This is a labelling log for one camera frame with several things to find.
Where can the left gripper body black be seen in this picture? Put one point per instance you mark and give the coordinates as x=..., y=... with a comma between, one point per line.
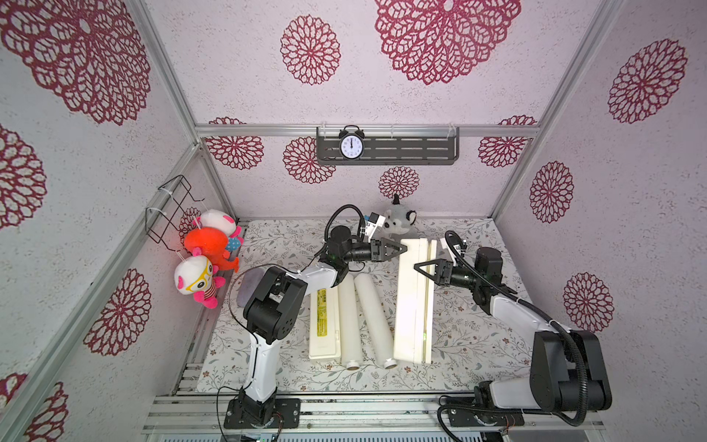
x=366, y=252

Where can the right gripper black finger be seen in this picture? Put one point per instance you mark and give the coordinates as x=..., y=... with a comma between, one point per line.
x=428, y=265
x=429, y=274

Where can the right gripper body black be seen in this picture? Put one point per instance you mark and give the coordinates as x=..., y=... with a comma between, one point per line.
x=442, y=273

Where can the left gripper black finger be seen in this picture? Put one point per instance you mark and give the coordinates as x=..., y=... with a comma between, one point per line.
x=389, y=255
x=390, y=246

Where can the cream dispenser base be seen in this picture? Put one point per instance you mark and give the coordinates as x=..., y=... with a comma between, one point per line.
x=411, y=303

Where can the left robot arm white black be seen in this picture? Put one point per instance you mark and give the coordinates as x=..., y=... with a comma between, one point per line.
x=273, y=308

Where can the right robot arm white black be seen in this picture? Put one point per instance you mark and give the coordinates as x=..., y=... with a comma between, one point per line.
x=568, y=377

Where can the grey plush toy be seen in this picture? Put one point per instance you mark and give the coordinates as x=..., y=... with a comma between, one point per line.
x=399, y=219

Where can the floral table mat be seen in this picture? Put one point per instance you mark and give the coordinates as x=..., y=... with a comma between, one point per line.
x=468, y=346

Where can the black alarm clock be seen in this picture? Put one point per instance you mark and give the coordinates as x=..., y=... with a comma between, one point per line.
x=352, y=142

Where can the red plush toy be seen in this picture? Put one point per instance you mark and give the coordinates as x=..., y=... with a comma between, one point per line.
x=211, y=243

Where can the white pink plush top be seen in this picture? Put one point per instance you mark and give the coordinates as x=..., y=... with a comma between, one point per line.
x=221, y=221

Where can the grey wall shelf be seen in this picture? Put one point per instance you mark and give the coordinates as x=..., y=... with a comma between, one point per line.
x=392, y=150

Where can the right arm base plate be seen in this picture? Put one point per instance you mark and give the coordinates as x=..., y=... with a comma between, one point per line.
x=467, y=411

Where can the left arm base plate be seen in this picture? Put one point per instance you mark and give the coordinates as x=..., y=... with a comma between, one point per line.
x=245, y=413

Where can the black wire basket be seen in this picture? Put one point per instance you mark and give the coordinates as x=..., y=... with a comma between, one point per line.
x=161, y=220

